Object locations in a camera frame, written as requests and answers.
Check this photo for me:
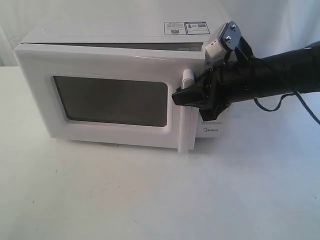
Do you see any white microwave door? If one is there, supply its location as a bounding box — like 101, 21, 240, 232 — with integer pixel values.
14, 43, 205, 153

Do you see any blue white warning sticker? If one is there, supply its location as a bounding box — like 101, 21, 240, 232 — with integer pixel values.
164, 21, 210, 36

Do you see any white microwave body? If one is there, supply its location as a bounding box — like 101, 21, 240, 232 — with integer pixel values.
19, 8, 242, 140

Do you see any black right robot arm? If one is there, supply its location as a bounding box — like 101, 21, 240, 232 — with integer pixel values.
172, 42, 320, 122

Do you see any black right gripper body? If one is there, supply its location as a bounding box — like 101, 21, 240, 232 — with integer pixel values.
199, 67, 231, 122

